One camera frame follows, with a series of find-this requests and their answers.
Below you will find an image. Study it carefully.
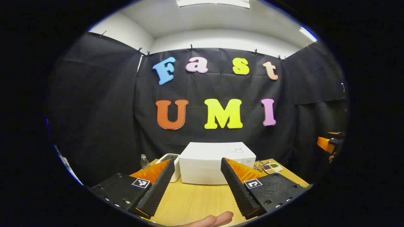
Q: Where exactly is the white divided snack tray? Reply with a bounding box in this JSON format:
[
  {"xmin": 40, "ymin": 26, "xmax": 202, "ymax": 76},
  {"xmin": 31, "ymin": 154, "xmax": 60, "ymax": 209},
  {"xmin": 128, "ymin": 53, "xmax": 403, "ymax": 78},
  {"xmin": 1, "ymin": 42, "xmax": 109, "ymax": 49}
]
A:
[{"xmin": 263, "ymin": 162, "xmax": 283, "ymax": 174}]

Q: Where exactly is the white microwave oven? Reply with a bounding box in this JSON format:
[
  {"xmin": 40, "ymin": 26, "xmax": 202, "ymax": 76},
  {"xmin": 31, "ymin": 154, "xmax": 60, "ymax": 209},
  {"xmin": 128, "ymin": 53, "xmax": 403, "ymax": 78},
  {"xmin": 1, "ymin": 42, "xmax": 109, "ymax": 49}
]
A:
[{"xmin": 179, "ymin": 142, "xmax": 257, "ymax": 185}]

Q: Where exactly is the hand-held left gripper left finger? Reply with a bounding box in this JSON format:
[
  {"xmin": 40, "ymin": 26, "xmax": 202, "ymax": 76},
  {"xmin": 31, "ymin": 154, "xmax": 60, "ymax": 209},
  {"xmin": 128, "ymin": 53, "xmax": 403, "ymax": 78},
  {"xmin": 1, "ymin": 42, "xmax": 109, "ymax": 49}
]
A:
[{"xmin": 89, "ymin": 158, "xmax": 176, "ymax": 220}]

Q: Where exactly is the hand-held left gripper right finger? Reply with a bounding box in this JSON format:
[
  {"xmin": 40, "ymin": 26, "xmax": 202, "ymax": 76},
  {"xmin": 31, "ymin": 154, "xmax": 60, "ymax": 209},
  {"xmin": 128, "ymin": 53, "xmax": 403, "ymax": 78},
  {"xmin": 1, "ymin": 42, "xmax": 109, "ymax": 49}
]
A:
[{"xmin": 220, "ymin": 157, "xmax": 308, "ymax": 220}]

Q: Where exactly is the ceiling light panel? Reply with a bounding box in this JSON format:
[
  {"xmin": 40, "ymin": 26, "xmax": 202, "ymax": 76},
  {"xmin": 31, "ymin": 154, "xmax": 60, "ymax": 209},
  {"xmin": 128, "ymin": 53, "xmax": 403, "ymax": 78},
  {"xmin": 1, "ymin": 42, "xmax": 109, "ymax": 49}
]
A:
[
  {"xmin": 299, "ymin": 26, "xmax": 318, "ymax": 42},
  {"xmin": 175, "ymin": 0, "xmax": 250, "ymax": 9}
]

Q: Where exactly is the white toaster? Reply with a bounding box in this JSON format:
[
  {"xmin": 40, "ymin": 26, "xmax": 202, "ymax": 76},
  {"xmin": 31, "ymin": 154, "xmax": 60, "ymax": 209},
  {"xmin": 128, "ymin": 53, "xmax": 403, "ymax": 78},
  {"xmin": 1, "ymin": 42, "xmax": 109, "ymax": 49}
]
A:
[{"xmin": 156, "ymin": 154, "xmax": 181, "ymax": 183}]

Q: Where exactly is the black backdrop cloth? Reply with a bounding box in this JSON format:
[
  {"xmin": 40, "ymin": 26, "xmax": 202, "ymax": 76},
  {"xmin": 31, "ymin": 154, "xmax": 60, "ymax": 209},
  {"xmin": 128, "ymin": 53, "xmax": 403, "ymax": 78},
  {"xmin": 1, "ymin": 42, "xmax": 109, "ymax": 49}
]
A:
[{"xmin": 47, "ymin": 32, "xmax": 349, "ymax": 186}]

